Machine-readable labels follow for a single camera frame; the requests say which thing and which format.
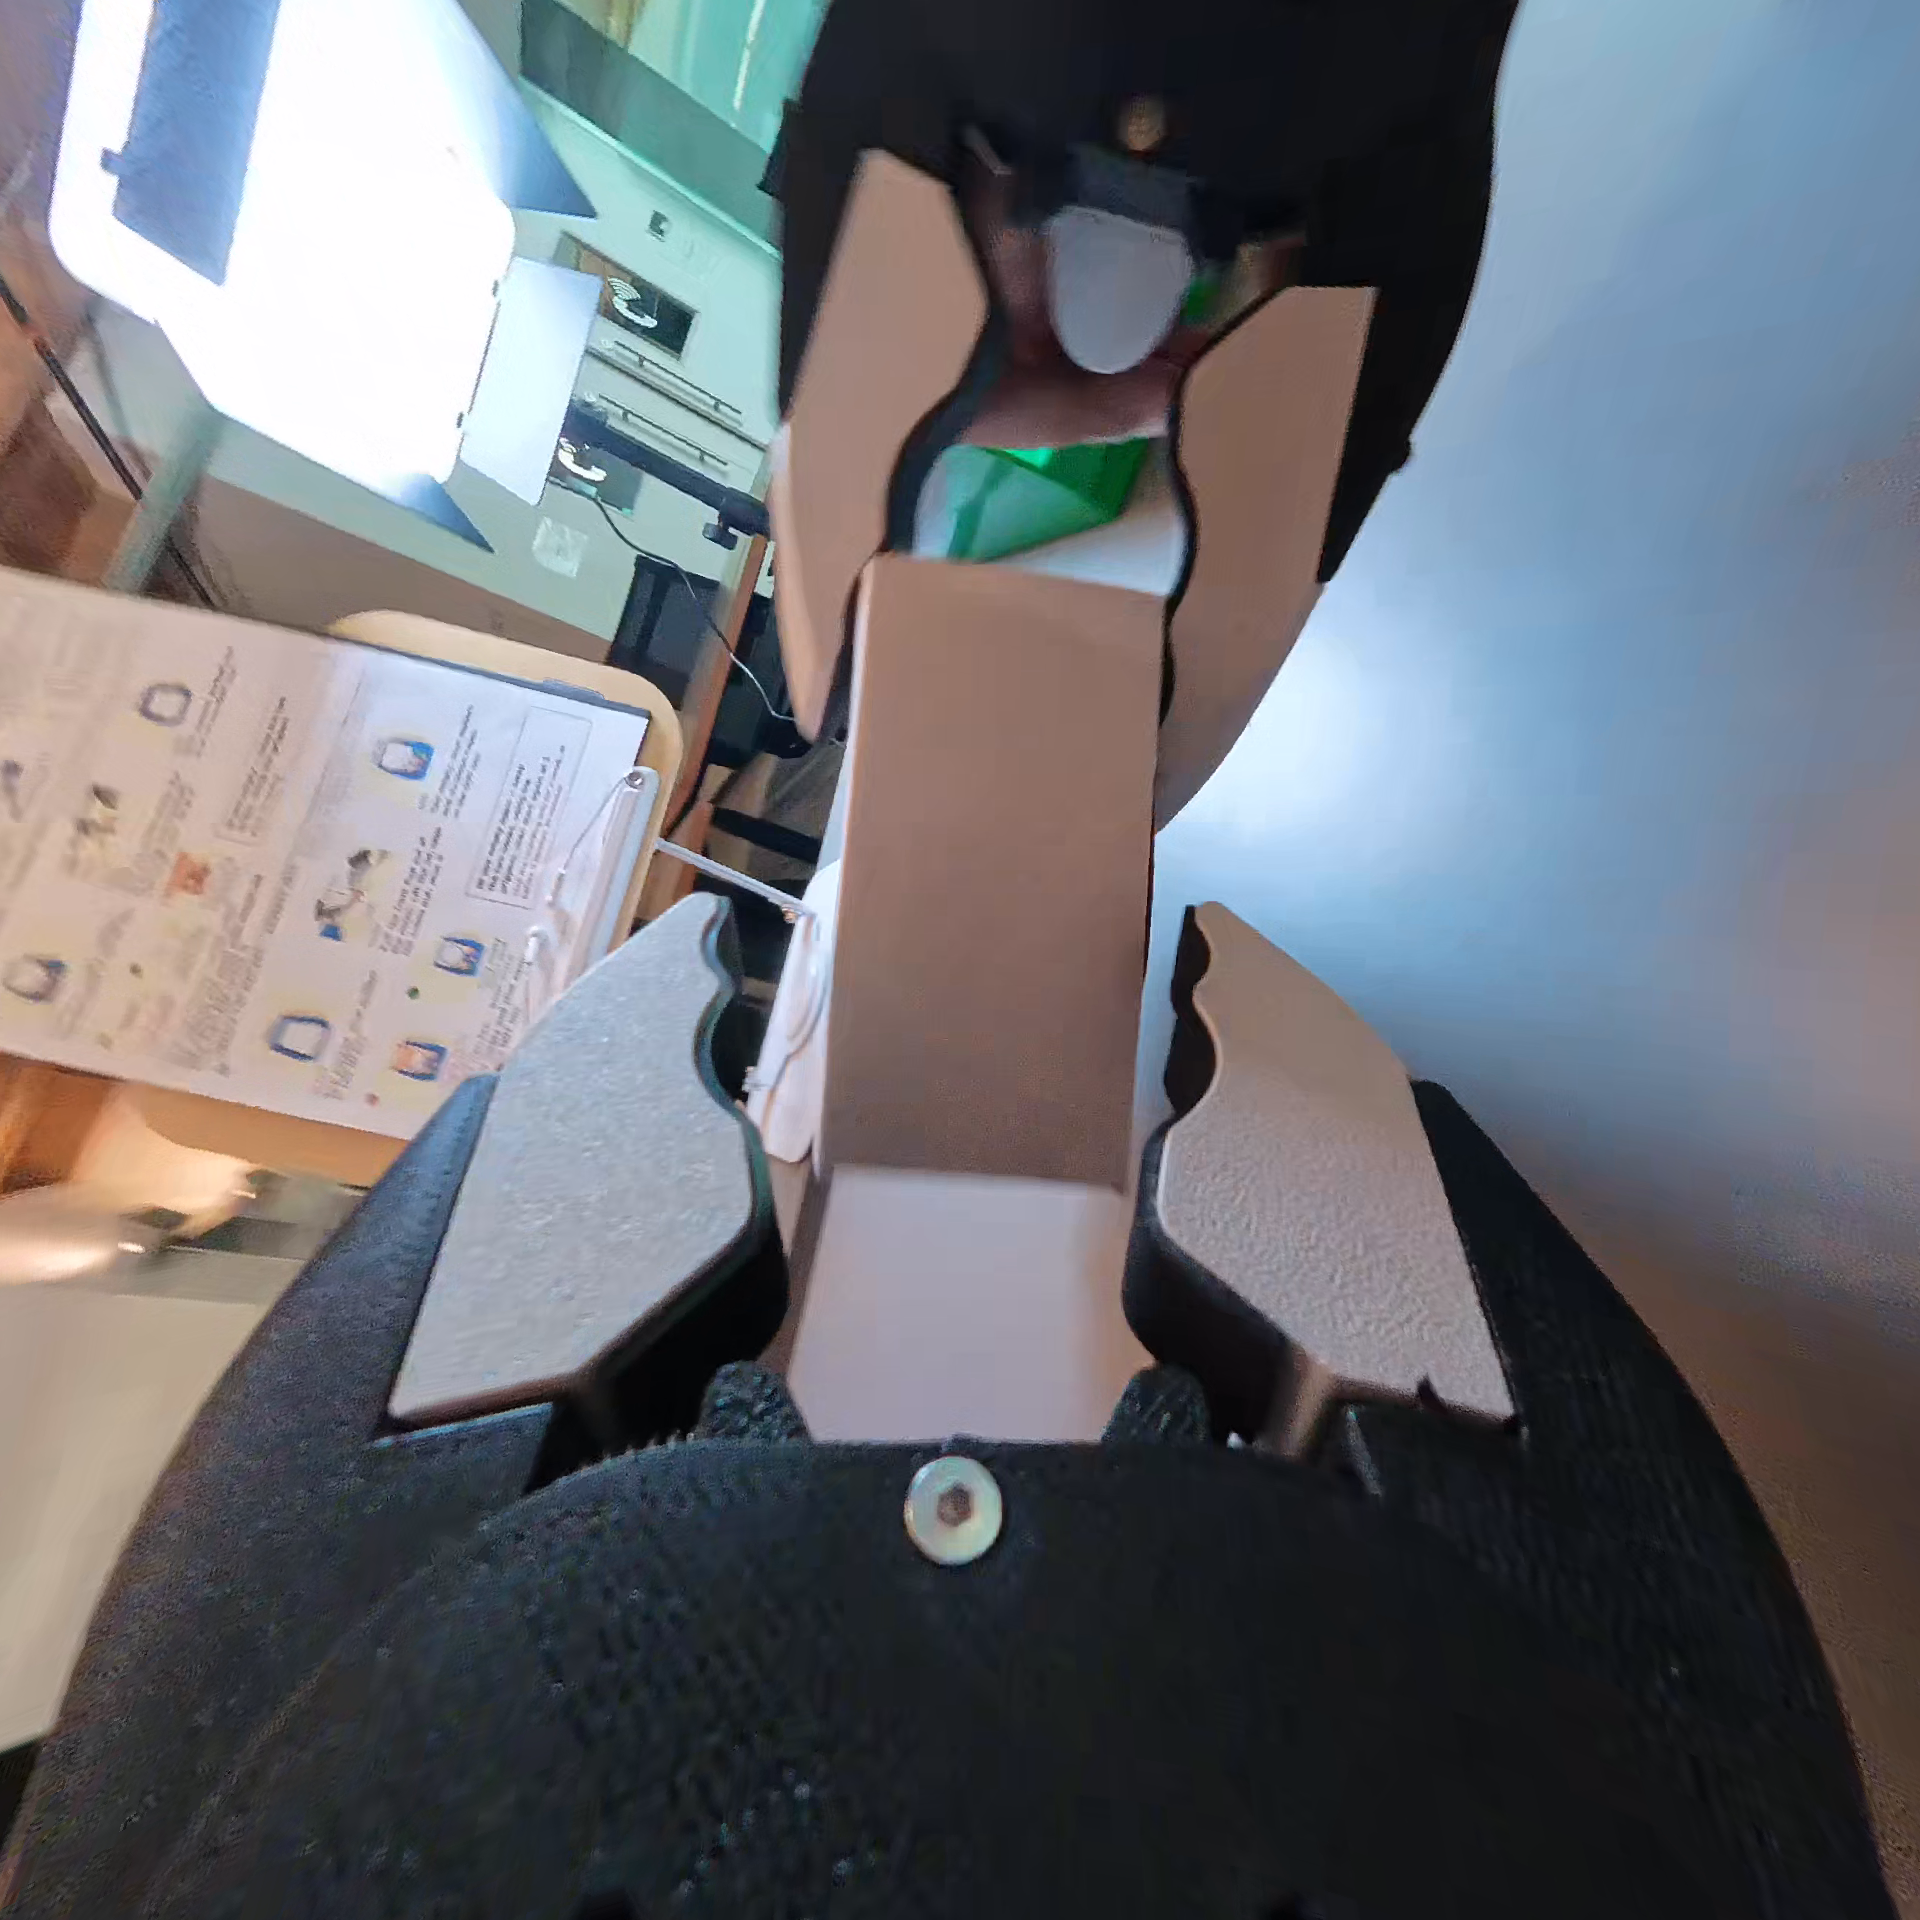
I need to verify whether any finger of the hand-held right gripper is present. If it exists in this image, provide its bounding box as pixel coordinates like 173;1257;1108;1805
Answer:
767;146;995;725
1153;285;1383;831

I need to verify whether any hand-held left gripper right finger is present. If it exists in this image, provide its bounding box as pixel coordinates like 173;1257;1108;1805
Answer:
1125;904;1519;1444

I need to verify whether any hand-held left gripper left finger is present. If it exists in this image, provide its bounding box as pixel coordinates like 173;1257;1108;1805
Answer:
387;891;794;1427

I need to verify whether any brown cardboard box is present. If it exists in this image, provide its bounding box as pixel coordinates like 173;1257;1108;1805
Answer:
783;451;1202;1444

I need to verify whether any person's right hand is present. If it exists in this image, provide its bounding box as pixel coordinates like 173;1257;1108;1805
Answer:
961;281;1191;448

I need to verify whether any green plastic bin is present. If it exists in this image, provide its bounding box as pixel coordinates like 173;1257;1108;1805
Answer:
943;434;1162;568

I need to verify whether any instruction sheet on stand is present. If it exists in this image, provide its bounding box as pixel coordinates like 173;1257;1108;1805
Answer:
0;609;841;1202

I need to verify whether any printed instruction sheet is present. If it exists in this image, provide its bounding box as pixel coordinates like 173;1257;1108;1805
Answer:
0;570;657;1144

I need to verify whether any studio light panel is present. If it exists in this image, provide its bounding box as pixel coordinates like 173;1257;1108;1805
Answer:
45;0;602;559

